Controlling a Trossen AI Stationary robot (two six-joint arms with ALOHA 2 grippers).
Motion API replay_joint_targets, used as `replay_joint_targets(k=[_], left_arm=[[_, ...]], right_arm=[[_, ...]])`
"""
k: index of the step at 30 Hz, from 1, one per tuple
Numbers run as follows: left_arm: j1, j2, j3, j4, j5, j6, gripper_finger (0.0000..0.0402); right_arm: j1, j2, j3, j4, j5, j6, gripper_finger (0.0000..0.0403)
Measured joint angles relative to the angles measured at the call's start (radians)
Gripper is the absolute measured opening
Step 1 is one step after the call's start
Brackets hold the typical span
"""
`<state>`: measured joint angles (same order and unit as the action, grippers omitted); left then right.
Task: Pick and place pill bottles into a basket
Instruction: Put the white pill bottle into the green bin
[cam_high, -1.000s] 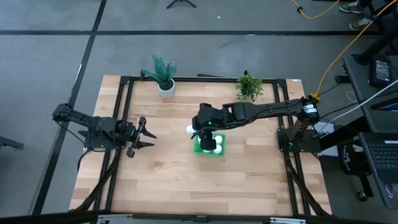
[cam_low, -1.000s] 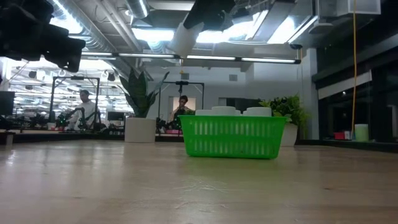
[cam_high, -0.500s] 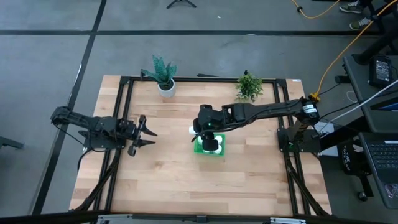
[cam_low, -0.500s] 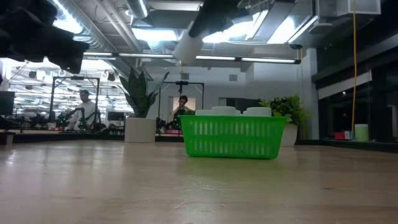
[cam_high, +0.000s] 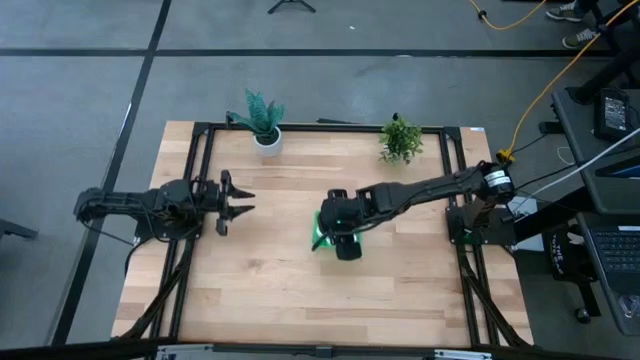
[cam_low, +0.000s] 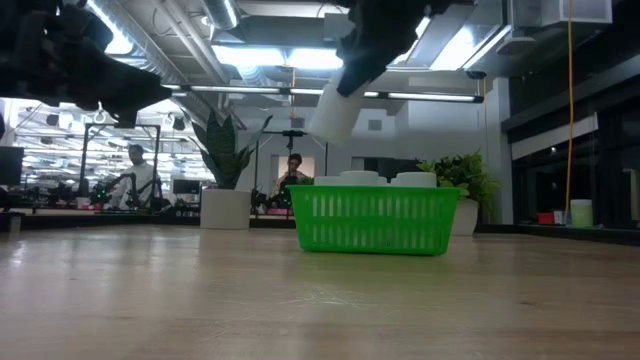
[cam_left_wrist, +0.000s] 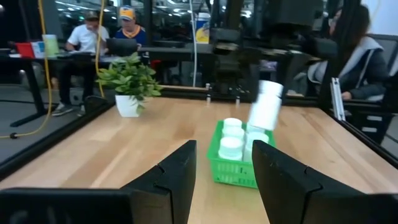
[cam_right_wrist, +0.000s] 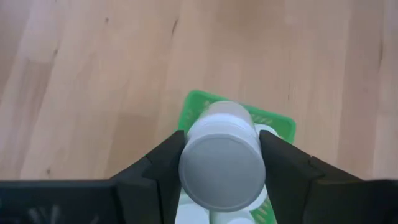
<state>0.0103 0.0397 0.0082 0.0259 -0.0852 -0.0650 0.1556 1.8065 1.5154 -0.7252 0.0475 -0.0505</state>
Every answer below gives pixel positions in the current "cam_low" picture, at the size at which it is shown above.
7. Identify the white round plant pot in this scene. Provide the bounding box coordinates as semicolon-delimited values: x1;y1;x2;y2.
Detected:
199;188;252;231

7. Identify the silver ventilation duct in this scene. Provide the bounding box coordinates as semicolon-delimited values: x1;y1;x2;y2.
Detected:
202;0;241;31

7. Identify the green snake plant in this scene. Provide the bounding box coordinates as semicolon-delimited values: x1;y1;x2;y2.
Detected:
191;108;275;191

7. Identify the black tripod stand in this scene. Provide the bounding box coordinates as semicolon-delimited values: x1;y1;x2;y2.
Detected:
262;128;309;191

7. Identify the long hanging light bar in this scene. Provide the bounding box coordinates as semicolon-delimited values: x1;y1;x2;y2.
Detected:
162;83;485;105

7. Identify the long yellow cable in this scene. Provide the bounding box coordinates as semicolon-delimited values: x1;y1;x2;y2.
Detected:
563;0;576;214

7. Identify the person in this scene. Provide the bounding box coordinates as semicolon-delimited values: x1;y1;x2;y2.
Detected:
107;143;161;211
269;152;311;209

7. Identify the green plastic basket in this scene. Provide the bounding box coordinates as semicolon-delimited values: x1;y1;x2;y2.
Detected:
286;184;462;257

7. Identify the black background robot frame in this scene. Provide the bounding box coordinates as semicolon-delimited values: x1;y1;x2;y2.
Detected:
79;122;162;214

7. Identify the black monitor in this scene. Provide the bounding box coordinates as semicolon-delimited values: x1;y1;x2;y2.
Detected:
172;178;202;196
0;145;25;187

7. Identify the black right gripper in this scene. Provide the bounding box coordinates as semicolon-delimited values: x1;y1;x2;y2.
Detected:
336;0;451;98

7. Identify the pale green cup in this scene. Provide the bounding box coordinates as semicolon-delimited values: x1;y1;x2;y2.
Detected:
569;198;594;229

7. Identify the small plant pot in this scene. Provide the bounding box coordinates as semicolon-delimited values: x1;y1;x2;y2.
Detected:
449;198;481;238

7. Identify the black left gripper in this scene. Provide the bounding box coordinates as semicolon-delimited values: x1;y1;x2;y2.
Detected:
0;0;173;129

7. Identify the leafy green plant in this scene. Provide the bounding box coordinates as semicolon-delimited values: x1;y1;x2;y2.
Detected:
416;148;502;207

